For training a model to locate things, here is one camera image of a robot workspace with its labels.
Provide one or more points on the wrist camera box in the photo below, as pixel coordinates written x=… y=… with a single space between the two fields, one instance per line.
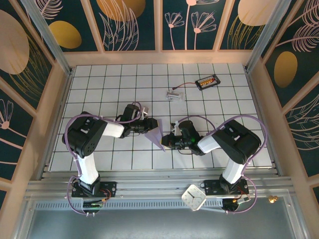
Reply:
x=145 y=110
x=175 y=128

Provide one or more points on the aluminium corner post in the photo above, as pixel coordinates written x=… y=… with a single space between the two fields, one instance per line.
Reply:
x=45 y=32
x=269 y=32

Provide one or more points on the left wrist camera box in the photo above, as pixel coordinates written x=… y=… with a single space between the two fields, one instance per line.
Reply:
x=145 y=110

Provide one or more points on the black board with yellow connectors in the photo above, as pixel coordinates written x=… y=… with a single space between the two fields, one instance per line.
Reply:
x=207 y=82

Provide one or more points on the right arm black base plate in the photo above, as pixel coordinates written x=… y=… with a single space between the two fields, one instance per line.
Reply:
x=211 y=186

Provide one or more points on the left base controller board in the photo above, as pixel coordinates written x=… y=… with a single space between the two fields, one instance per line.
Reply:
x=92 y=204

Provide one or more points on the aluminium table frame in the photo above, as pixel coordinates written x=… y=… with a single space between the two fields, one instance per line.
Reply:
x=154 y=184

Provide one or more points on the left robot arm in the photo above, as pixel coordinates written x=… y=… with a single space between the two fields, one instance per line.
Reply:
x=84 y=137

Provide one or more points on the purple paper sheet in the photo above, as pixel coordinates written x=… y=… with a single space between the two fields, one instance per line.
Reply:
x=154 y=136

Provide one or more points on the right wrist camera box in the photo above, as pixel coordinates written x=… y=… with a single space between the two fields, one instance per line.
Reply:
x=175 y=128

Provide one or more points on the brass knob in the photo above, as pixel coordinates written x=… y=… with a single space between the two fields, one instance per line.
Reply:
x=272 y=199

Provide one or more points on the white square clock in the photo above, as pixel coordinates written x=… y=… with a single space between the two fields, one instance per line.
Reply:
x=194 y=197

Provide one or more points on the clear plastic metal part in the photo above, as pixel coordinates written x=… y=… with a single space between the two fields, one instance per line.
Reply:
x=174 y=95

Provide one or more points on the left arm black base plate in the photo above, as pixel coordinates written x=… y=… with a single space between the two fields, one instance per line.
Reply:
x=109 y=189

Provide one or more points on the base controller board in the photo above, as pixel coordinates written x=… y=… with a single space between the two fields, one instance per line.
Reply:
x=92 y=204
x=234 y=203

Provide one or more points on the right base controller board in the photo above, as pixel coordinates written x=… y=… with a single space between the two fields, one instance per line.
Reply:
x=234 y=203

